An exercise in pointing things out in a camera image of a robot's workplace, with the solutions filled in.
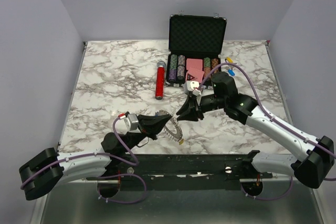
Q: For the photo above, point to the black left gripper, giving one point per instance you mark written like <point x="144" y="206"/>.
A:
<point x="150" y="125"/>

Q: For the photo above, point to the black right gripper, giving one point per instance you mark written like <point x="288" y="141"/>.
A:
<point x="190" y="115"/>

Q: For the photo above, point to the round metal keyring disc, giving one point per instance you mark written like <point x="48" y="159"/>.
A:
<point x="171" y="128"/>

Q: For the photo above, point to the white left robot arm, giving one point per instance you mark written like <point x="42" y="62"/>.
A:
<point x="49" y="168"/>

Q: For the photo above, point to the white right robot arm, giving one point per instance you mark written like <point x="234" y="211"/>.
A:
<point x="310" y="158"/>

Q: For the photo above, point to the black triangular all-in button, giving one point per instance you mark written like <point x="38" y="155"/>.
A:
<point x="190" y="77"/>

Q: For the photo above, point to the loose pink playing cards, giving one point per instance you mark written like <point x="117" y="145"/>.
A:
<point x="197" y="73"/>

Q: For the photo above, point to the purple chip stack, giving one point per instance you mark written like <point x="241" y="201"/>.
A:
<point x="172" y="75"/>

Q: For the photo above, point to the orange blue lower chip stack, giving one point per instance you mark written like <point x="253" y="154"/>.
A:
<point x="180" y="72"/>

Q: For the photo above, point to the orange blue chip stack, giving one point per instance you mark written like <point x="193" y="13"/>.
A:
<point x="180" y="72"/>
<point x="181" y="60"/>

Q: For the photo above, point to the red chip stack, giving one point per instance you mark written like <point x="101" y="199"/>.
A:
<point x="206" y="71"/>

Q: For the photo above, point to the pink playing card deck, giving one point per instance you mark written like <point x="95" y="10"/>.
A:
<point x="194" y="64"/>

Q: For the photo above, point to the red glitter microphone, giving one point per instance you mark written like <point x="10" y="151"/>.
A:
<point x="160" y="75"/>

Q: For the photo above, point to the green chip stack right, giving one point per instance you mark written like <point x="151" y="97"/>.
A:
<point x="207" y="62"/>

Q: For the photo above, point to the orange black chip stack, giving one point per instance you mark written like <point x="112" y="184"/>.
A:
<point x="214" y="63"/>

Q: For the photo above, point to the green blue chip stack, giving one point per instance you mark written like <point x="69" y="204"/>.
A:
<point x="173" y="62"/>

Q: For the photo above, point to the blue key tag far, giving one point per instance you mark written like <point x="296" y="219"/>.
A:
<point x="231" y="72"/>

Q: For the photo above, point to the black poker chip case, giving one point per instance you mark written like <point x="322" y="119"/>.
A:
<point x="194" y="37"/>

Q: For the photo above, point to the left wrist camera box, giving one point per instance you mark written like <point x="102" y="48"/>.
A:
<point x="131" y="121"/>

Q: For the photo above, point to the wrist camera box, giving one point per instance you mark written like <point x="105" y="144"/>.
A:
<point x="131" y="121"/>
<point x="191" y="89"/>

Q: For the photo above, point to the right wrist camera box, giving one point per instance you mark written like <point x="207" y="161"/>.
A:
<point x="191" y="89"/>

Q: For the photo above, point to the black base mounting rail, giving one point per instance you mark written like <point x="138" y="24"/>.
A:
<point x="187" y="172"/>

